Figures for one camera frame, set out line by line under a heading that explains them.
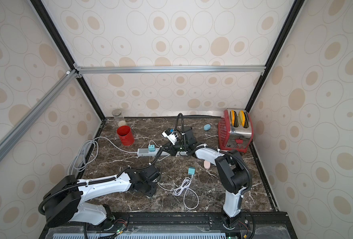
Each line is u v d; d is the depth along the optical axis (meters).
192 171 0.90
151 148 0.95
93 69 0.90
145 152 0.97
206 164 0.92
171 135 0.78
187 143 0.73
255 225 0.70
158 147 0.94
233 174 0.49
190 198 0.81
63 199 0.42
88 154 1.06
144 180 0.64
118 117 1.03
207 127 1.13
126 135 0.97
